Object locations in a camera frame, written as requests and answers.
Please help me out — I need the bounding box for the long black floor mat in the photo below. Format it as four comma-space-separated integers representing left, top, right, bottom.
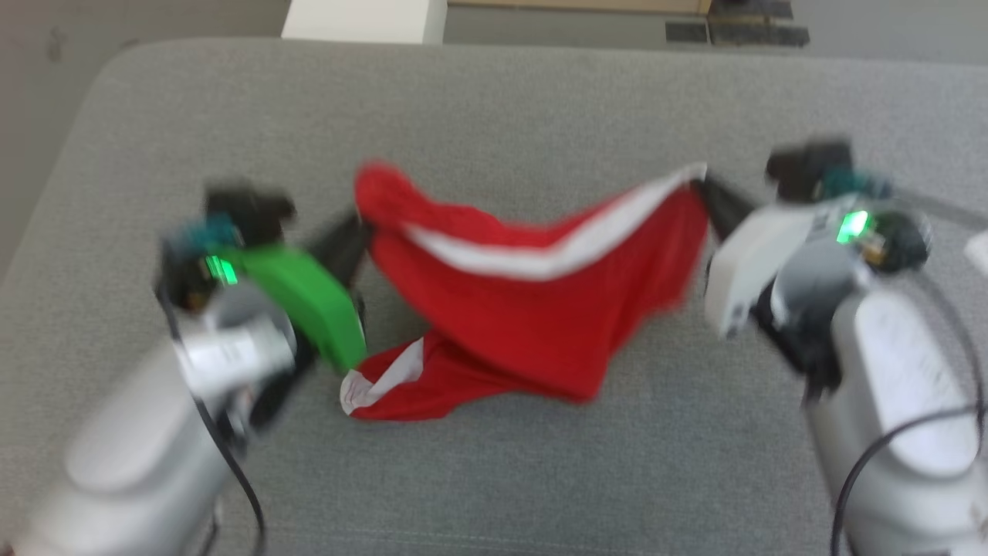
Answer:
708, 24, 811, 48

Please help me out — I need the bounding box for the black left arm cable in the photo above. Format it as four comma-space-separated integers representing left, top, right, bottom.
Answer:
157, 263, 268, 556

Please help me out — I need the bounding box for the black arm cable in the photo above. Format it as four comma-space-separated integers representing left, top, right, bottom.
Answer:
157, 263, 268, 556
828, 189, 988, 556

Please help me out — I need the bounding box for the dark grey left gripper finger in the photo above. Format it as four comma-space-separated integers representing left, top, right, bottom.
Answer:
330, 241, 373, 293
306, 212, 377, 267

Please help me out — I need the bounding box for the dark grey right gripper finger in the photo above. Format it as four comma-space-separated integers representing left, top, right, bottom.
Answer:
690, 176, 763, 243

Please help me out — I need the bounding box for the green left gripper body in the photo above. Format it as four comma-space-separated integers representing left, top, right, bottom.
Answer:
222, 244, 369, 373

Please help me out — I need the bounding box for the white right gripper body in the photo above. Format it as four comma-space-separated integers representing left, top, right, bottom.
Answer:
703, 202, 821, 342

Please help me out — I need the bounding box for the white box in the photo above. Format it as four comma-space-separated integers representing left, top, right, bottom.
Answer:
281, 0, 449, 46

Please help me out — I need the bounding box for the red garment with white stripes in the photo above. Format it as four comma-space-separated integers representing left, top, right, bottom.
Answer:
339, 160, 712, 423

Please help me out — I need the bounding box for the grey fabric sofa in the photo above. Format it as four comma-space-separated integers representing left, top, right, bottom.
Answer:
0, 37, 988, 556

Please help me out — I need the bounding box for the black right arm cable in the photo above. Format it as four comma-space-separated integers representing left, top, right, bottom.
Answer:
828, 189, 988, 556

